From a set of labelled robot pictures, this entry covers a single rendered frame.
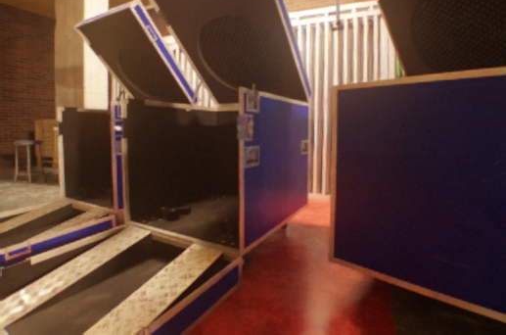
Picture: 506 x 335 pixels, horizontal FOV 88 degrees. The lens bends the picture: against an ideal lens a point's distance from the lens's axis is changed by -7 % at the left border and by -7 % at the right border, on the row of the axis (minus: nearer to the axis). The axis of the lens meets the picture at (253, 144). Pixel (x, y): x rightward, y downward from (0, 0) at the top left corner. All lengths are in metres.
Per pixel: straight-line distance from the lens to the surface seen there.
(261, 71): 2.23
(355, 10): 3.38
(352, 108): 1.24
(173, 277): 1.37
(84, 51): 4.05
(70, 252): 1.84
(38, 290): 1.63
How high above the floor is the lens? 0.77
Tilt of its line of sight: 3 degrees down
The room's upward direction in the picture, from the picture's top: straight up
